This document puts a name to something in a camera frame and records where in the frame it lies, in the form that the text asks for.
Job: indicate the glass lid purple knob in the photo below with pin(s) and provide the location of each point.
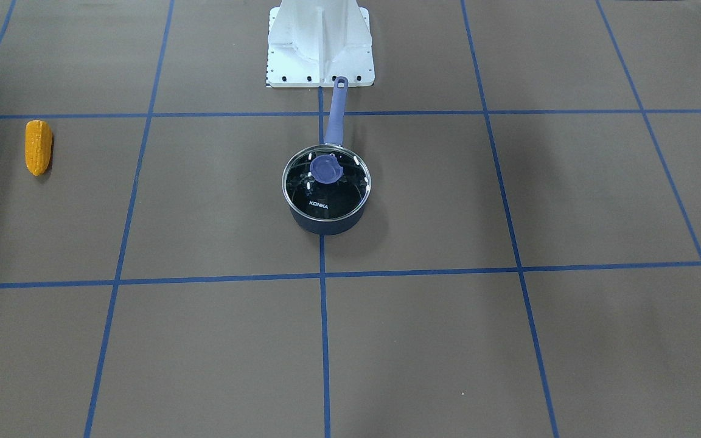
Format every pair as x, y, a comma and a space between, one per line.
326, 182

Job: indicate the yellow corn cob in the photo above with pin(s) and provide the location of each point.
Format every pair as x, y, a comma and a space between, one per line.
38, 147

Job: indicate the dark blue saucepan purple handle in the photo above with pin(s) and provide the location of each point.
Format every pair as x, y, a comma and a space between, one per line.
333, 135

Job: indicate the white metal camera stand base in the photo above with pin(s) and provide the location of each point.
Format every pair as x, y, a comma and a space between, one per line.
312, 43

